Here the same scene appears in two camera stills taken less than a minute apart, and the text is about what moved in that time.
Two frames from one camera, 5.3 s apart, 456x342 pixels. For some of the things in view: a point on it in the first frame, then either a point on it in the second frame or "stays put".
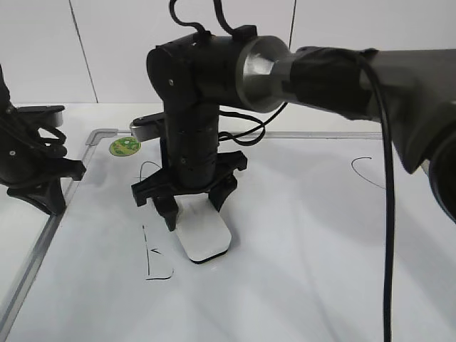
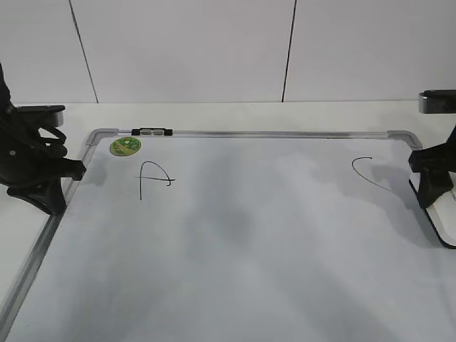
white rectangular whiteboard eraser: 200,228 to 442,213
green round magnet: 124,147 stays put
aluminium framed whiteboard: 306,217 stays put
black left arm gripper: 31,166 stays put
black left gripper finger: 167,206 to 432,185
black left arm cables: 52,147 stays put
